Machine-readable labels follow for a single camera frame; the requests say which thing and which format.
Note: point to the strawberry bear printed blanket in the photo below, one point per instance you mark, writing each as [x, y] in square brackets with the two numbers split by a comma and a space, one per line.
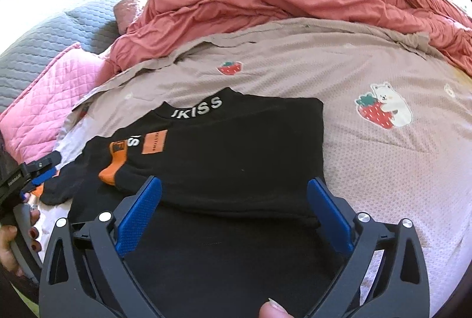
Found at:
[387, 163]

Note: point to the person's right hand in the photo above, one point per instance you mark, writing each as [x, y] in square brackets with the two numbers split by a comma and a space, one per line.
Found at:
[273, 310]

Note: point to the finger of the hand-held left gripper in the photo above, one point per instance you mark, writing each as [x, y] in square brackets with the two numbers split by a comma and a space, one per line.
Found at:
[43, 178]
[42, 160]

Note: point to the pink quilted pillow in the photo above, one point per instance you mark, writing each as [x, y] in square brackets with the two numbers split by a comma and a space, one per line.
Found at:
[55, 89]

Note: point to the person's left hand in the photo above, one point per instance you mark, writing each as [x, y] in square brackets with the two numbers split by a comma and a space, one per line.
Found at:
[9, 248]

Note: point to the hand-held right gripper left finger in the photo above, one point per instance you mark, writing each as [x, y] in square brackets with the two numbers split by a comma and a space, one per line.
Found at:
[138, 215]

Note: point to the black shirt with orange cuffs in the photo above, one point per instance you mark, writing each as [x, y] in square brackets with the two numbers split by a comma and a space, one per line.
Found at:
[236, 156]

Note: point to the small mauve quilted pillow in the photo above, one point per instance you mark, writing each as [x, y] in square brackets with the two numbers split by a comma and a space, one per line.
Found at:
[127, 10]

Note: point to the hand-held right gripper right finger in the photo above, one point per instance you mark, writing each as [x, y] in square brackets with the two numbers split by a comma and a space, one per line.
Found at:
[330, 215]

